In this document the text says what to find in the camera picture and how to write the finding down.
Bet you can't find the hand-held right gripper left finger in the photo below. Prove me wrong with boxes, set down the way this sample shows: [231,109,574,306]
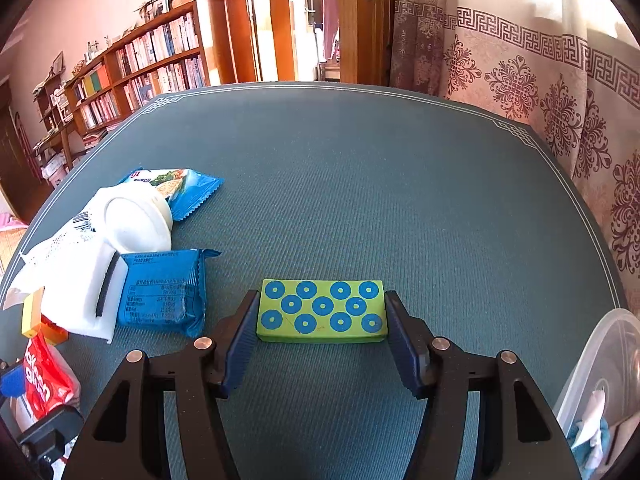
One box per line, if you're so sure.
[60,289,262,480]

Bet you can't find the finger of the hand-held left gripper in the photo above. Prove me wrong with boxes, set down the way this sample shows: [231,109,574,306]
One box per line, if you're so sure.
[17,404,85,478]
[0,360,27,398]

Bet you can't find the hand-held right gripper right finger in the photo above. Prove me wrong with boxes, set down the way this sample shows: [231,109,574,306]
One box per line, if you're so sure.
[384,289,583,480]

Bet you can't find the red and white packet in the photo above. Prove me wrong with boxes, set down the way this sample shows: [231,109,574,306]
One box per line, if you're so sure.
[14,335,82,423]

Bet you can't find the orange toy brick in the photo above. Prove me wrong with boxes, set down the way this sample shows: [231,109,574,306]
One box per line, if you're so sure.
[20,287,69,346]

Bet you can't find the green block with blue dots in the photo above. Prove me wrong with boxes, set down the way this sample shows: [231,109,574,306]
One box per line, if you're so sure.
[256,279,389,344]

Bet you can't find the dark blue snack packet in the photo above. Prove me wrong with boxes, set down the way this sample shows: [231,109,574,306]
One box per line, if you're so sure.
[116,248,222,339]

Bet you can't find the white sponge with black slit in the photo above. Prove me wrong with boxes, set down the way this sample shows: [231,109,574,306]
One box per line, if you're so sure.
[42,242,132,345]

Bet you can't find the white crinkled packet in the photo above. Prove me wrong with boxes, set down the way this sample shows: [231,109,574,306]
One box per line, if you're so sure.
[2,212,108,311]

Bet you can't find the light blue cracker packet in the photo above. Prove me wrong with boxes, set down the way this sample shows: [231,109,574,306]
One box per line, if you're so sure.
[117,168,225,222]

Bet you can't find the clear plastic bowl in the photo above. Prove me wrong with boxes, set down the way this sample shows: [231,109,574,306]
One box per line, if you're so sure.
[552,308,640,480]

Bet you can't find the teal cloth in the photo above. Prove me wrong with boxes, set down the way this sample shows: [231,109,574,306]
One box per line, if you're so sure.
[570,417,612,466]

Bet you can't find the dark wooden door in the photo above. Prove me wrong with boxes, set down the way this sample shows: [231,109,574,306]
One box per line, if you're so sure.
[0,77,41,201]

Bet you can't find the small wooden shelf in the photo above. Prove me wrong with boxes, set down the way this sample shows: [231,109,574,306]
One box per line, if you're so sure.
[32,72,81,186]

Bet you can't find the patterned curtain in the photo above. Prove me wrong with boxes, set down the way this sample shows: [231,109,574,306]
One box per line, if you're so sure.
[390,0,640,291]

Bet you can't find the rows of books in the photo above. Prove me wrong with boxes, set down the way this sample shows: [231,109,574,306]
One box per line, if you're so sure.
[75,12,208,128]

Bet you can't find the wooden bookshelf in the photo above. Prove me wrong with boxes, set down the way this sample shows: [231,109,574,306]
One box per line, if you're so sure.
[65,0,236,146]

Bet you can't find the pink hanging garment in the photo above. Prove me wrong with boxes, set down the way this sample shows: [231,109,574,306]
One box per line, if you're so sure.
[322,0,341,61]

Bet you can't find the wooden door frame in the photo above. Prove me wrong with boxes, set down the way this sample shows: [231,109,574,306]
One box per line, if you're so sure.
[227,0,297,85]

